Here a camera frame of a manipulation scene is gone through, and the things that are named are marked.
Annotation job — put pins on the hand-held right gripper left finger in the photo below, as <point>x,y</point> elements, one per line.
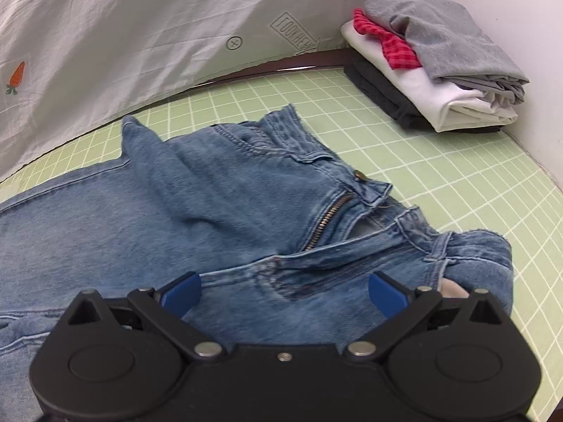
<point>180,294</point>

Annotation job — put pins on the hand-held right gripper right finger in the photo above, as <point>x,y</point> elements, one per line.
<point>387,294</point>

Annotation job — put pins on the blue denim jeans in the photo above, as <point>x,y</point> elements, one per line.
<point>198,193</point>

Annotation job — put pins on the green grid mat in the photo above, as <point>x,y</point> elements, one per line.
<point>440,162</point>

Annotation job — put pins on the folded white garment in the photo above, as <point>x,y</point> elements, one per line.
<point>422,92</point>

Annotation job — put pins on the red checked cloth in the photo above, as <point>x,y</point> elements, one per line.
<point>396,50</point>

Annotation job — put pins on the grey carrot print sheet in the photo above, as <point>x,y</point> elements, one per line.
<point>132,30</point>

